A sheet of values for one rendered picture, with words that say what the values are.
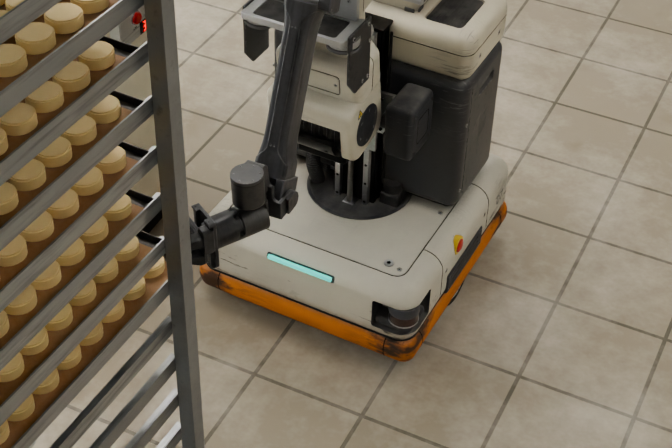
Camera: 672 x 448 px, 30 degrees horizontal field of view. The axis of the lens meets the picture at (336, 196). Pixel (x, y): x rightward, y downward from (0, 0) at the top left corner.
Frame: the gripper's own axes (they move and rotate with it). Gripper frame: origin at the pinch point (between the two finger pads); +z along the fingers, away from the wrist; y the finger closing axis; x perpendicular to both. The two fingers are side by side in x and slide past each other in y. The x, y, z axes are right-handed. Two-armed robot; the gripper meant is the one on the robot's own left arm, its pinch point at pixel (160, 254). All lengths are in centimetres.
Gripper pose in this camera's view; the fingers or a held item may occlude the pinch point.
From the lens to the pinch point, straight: 211.1
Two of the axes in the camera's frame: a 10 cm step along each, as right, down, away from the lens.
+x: 5.4, 5.5, -6.4
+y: 0.0, -7.5, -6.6
